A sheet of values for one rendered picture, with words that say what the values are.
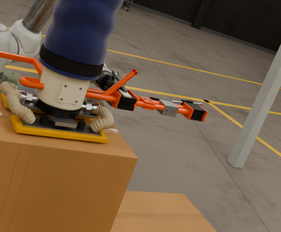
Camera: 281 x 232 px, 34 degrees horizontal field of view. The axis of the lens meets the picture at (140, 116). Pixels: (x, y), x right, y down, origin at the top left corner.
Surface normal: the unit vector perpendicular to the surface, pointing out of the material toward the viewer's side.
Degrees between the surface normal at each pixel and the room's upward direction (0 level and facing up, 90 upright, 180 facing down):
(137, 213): 0
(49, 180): 90
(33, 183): 90
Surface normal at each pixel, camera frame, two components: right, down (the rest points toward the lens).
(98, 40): 0.80, 0.19
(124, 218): 0.33, -0.89
